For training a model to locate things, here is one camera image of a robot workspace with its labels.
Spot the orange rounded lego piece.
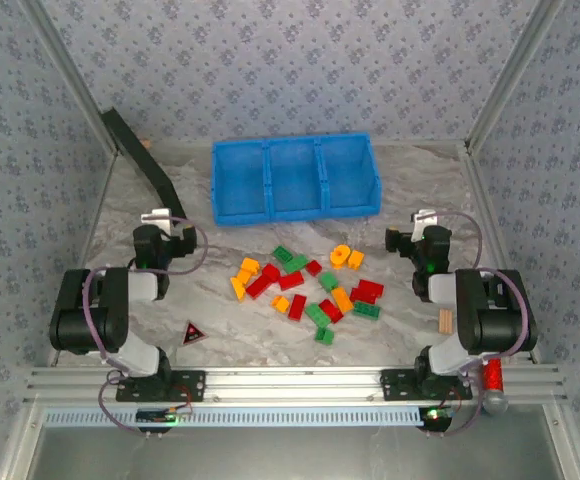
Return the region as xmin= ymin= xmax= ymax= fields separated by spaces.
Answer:
xmin=329 ymin=244 xmax=352 ymax=270

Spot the long green lego brick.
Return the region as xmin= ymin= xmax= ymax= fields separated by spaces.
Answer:
xmin=352 ymin=301 xmax=382 ymax=321

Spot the long orange lego brick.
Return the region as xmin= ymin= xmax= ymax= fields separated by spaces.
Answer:
xmin=330 ymin=286 xmax=355 ymax=315

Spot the black checkerboard panel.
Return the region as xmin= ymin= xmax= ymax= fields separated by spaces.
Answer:
xmin=100 ymin=106 xmax=186 ymax=221

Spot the triangular red black sign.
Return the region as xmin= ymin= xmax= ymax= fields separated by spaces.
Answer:
xmin=180 ymin=320 xmax=208 ymax=347

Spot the blue three-compartment bin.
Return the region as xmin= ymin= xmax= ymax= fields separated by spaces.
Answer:
xmin=211 ymin=131 xmax=383 ymax=228

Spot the red glittery cylinder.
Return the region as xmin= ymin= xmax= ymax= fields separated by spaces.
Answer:
xmin=481 ymin=357 xmax=505 ymax=394

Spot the small circuit board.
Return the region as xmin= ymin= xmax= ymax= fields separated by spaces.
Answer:
xmin=135 ymin=408 xmax=180 ymax=424
xmin=418 ymin=406 xmax=457 ymax=422

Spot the purple cable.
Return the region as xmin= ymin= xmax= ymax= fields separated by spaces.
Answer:
xmin=84 ymin=215 xmax=209 ymax=437
xmin=429 ymin=210 xmax=529 ymax=437

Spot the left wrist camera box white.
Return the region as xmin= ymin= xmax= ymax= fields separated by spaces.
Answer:
xmin=140 ymin=207 xmax=173 ymax=234

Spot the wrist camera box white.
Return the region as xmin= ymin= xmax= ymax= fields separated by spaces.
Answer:
xmin=140 ymin=207 xmax=173 ymax=234
xmin=410 ymin=209 xmax=440 ymax=237

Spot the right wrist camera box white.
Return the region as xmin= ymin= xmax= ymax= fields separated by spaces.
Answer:
xmin=410 ymin=209 xmax=440 ymax=237

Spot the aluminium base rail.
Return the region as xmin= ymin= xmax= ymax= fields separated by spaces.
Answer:
xmin=22 ymin=365 xmax=569 ymax=407

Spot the slotted grey cable duct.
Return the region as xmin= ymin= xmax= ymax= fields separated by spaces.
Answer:
xmin=43 ymin=405 xmax=427 ymax=429

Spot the aluminium frame post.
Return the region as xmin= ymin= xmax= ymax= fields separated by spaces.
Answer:
xmin=18 ymin=0 xmax=120 ymax=157
xmin=463 ymin=0 xmax=567 ymax=151

